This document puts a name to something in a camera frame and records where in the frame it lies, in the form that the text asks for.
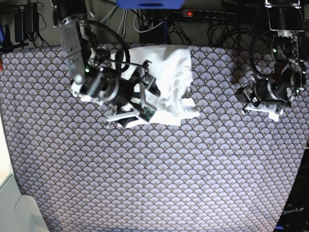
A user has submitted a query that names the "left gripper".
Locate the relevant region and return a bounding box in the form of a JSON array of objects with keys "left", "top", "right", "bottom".
[{"left": 235, "top": 82, "right": 285, "bottom": 122}]

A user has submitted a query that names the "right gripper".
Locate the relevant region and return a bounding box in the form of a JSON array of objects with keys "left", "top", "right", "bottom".
[{"left": 103, "top": 60, "right": 161, "bottom": 128}]

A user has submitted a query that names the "white T-shirt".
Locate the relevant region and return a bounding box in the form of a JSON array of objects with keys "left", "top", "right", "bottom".
[{"left": 129, "top": 45, "right": 200, "bottom": 126}]

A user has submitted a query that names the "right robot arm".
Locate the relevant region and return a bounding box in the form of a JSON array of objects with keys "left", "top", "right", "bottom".
[{"left": 51, "top": 0, "right": 161, "bottom": 127}]

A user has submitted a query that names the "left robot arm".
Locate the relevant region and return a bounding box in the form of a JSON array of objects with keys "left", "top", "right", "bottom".
[{"left": 235, "top": 0, "right": 307, "bottom": 121}]

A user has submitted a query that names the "fan-patterned table cloth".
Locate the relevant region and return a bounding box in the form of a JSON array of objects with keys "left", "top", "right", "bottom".
[{"left": 0, "top": 46, "right": 309, "bottom": 232}]

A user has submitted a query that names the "blue box at top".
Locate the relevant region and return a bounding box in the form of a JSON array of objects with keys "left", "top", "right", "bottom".
[{"left": 117, "top": 0, "right": 184, "bottom": 10}]

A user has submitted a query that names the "black power strip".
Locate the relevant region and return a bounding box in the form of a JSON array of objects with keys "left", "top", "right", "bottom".
[{"left": 182, "top": 9, "right": 236, "bottom": 21}]

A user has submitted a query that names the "black device left background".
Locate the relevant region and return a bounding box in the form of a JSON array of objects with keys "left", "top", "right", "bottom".
[{"left": 14, "top": 2, "right": 39, "bottom": 44}]

